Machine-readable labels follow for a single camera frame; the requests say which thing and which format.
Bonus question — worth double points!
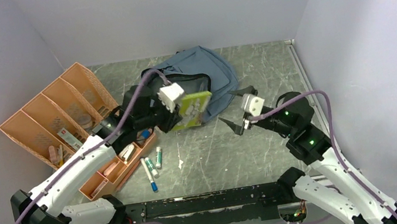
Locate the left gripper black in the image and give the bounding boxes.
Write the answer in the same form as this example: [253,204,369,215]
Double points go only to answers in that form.
[130,89,184,137]

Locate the lime green paperback book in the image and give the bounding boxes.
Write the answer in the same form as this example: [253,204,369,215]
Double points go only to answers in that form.
[172,91,213,131]

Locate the green white glue stick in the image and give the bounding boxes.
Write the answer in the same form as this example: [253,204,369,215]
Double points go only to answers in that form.
[144,157,160,178]

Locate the blue backpack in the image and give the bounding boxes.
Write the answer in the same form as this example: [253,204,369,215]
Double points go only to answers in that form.
[152,46,239,125]

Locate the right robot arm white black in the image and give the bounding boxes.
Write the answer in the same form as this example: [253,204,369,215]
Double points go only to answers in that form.
[224,86,397,224]

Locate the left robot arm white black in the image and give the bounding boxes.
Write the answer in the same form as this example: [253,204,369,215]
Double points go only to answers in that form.
[10,83,186,224]

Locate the blue capped bottle in organizer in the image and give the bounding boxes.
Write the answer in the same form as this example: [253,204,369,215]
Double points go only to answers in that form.
[137,129,151,142]

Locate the white stapler in organizer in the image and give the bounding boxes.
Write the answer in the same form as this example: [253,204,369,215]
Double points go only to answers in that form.
[118,143,136,164]

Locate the blue capped whiteboard marker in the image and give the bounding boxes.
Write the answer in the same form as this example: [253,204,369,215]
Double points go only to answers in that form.
[140,158,158,193]

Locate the pink eraser in organizer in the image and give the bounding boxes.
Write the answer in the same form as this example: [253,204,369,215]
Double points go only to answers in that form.
[103,162,121,177]

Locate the orange plastic desk organizer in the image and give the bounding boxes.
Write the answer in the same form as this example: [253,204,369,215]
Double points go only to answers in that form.
[0,62,157,201]

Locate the red white card box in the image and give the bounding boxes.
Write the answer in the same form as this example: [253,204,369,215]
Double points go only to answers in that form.
[58,128,83,151]

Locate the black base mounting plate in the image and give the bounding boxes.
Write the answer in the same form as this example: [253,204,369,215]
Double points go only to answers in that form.
[93,182,300,224]

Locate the wooden clips in organizer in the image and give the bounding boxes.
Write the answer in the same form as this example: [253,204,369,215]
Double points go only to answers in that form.
[48,145,65,170]

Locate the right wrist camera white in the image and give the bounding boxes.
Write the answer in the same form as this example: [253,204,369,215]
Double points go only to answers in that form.
[241,93,265,116]

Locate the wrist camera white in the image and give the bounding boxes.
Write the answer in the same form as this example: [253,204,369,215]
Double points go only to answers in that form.
[157,83,186,112]
[241,93,265,116]

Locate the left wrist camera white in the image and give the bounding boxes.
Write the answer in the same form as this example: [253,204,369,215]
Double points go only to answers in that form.
[157,83,186,112]

